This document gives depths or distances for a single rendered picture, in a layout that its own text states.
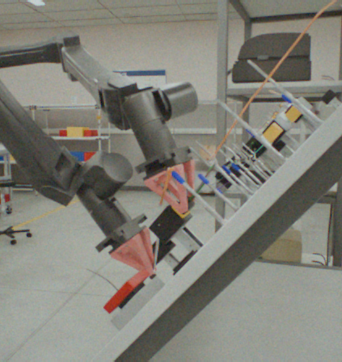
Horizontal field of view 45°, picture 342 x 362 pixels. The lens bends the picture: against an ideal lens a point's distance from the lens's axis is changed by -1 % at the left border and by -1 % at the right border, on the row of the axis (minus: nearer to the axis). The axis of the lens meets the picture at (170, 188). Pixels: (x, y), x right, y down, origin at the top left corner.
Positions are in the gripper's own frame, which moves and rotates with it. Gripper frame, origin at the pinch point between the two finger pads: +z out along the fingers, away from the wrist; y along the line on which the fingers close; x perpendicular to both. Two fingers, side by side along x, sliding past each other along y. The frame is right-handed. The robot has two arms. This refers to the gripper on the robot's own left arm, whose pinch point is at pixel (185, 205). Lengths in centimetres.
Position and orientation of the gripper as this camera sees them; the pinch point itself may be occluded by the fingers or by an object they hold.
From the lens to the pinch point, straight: 69.9
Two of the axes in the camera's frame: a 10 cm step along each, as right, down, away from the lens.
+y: 3.8, -1.7, 9.1
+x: -8.2, 3.9, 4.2
